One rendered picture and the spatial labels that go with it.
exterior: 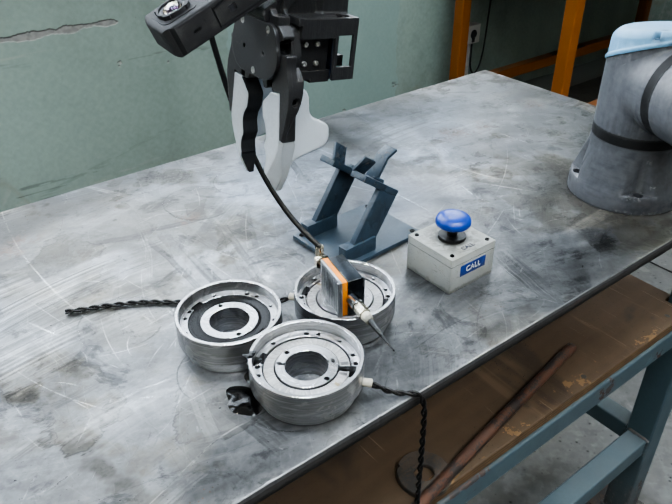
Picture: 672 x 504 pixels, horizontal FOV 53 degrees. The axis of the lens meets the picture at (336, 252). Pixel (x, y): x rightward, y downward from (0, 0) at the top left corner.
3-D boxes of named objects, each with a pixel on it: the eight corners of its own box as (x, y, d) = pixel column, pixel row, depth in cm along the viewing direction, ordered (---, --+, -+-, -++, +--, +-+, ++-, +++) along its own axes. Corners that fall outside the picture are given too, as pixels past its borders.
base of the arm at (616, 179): (607, 157, 104) (621, 95, 99) (701, 193, 94) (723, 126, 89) (545, 185, 97) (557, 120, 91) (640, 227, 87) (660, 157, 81)
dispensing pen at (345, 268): (406, 363, 61) (330, 269, 74) (409, 327, 59) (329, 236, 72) (385, 370, 61) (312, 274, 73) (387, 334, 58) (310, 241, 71)
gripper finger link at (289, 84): (305, 143, 56) (303, 33, 53) (290, 146, 55) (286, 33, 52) (275, 135, 60) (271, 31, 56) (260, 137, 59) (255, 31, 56)
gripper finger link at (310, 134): (337, 188, 61) (337, 84, 58) (283, 199, 58) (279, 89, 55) (317, 181, 64) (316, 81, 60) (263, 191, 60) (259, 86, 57)
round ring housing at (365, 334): (402, 297, 75) (403, 266, 72) (383, 359, 66) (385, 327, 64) (311, 283, 77) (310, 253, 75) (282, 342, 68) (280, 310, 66)
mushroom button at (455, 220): (450, 265, 75) (454, 227, 73) (425, 250, 78) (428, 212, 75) (475, 253, 77) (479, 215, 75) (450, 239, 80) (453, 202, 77)
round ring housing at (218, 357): (157, 353, 67) (151, 321, 65) (225, 299, 75) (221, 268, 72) (240, 392, 63) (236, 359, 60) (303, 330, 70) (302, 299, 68)
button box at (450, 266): (449, 295, 75) (453, 258, 72) (406, 266, 80) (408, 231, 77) (498, 269, 79) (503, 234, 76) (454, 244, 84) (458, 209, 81)
